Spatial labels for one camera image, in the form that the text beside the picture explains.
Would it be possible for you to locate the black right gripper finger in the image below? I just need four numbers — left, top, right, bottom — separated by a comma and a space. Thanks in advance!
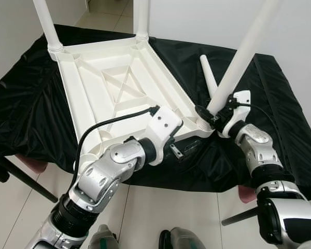
195, 105, 214, 128

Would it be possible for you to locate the white plastic table top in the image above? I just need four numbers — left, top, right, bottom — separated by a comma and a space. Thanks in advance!
48, 34, 214, 162

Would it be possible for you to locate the black table cloth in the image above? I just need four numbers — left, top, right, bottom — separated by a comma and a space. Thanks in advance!
0, 23, 311, 200

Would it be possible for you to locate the grey robot right leg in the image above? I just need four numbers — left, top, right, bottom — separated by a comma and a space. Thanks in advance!
158, 227, 205, 249

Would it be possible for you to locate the grey robot leg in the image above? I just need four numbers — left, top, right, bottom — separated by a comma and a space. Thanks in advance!
91, 224, 117, 249
158, 227, 205, 249

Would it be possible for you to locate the black metal table leg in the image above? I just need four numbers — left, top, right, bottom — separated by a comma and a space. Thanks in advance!
221, 207, 259, 226
3, 158, 58, 203

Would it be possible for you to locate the grey robot left leg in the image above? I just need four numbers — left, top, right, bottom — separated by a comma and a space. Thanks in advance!
91, 224, 117, 249

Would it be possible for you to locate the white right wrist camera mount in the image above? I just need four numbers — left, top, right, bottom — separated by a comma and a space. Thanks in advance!
218, 91, 252, 138

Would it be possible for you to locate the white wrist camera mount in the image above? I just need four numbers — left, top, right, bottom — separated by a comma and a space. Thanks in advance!
218, 91, 252, 138
144, 106, 183, 167

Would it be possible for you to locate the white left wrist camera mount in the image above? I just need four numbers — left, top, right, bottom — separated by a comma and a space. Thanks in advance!
144, 106, 183, 167

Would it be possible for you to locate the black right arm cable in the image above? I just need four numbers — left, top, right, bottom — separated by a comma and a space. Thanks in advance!
233, 103, 280, 156

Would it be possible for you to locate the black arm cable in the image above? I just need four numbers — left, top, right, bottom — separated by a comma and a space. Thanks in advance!
73, 105, 161, 174
233, 103, 280, 156

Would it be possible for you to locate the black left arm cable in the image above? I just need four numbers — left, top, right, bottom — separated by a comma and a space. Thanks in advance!
73, 105, 161, 174

